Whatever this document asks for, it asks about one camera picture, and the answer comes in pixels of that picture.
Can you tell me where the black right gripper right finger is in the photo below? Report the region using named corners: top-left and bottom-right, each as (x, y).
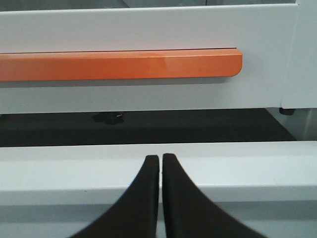
top-left (162, 153), bottom-right (263, 238)

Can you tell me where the orange sash handle bar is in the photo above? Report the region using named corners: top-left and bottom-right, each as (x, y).
top-left (0, 48), bottom-right (243, 82)

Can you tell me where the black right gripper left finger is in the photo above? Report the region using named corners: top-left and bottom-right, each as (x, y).
top-left (72, 155), bottom-right (159, 238)

